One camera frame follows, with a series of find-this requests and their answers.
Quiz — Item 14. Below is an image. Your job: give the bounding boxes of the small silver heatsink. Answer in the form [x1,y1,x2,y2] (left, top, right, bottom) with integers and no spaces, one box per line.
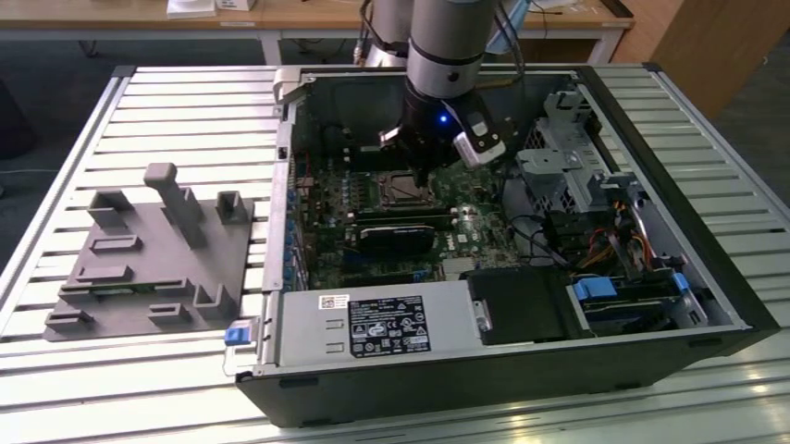
[441,256,481,279]

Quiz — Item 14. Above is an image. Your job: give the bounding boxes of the wooden desk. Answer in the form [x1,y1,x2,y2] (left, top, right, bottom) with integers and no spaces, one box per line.
[0,0,636,65]

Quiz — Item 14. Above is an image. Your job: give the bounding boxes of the grey parts rack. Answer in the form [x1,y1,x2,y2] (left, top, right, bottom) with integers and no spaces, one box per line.
[41,161,257,344]

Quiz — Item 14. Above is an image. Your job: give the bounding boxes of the wooden cabinet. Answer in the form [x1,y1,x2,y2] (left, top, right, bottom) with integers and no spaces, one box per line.
[616,0,790,120]

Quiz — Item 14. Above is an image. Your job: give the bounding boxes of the grey metal drive cage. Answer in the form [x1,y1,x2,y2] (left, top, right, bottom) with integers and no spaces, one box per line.
[513,89,644,215]

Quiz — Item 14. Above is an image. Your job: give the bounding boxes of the black plastic air shroud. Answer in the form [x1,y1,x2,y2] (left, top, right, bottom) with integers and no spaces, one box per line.
[460,265,595,347]

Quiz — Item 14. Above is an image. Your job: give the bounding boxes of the silver power supply unit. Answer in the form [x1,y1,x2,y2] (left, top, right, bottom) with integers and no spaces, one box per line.
[269,278,485,372]

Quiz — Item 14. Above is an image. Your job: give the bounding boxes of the black open PC case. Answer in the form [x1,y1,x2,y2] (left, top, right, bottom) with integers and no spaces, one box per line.
[233,62,780,429]

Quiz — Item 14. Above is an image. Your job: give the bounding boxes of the hard disk in blue carrier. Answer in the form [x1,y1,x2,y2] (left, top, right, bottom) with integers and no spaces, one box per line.
[567,274,687,335]

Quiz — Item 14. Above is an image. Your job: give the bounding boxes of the black RAM slot bank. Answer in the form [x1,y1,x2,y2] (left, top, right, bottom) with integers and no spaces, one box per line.
[352,208,456,228]
[345,142,408,171]

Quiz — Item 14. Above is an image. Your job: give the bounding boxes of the blue and silver case latch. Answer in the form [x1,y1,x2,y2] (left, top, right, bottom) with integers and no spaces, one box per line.
[221,317,258,376]

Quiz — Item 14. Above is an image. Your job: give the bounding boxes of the pale blue teach pendant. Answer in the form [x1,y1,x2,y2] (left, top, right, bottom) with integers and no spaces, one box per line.
[485,0,533,55]

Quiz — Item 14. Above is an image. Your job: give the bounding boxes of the metal socket cover frame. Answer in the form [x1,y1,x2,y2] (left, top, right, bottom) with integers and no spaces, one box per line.
[376,170,436,209]

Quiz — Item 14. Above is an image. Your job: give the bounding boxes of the green RAM stick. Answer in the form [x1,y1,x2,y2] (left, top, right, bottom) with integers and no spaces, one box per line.
[90,285,156,296]

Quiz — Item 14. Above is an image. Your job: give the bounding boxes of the coloured wire bundle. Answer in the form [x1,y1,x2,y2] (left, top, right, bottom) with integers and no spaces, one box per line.
[577,225,656,270]

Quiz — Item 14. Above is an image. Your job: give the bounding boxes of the green motherboard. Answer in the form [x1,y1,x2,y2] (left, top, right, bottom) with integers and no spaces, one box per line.
[288,145,525,290]

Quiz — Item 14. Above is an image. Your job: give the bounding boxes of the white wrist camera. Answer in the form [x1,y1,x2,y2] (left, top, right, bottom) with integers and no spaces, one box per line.
[452,107,508,168]

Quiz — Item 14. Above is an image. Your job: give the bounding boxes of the CPU socket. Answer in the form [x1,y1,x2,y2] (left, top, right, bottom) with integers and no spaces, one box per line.
[374,169,440,211]

